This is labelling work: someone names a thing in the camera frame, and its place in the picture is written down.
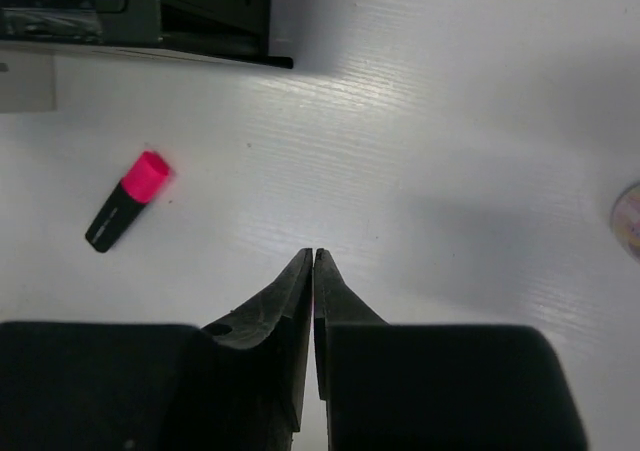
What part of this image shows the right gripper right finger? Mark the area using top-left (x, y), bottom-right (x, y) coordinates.
top-left (312, 247), bottom-right (591, 451)

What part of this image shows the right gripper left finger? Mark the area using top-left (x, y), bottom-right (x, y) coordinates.
top-left (1, 249), bottom-right (313, 450)

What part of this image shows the pink highlighter marker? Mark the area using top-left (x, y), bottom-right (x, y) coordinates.
top-left (85, 150), bottom-right (173, 253)

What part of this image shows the pink capped bottle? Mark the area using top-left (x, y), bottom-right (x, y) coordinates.
top-left (610, 183), bottom-right (640, 262)

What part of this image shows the black slotted container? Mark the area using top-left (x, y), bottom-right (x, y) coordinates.
top-left (1, 0), bottom-right (293, 69)

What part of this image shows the white slotted container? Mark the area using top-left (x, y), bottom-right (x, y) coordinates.
top-left (0, 50), bottom-right (57, 114)

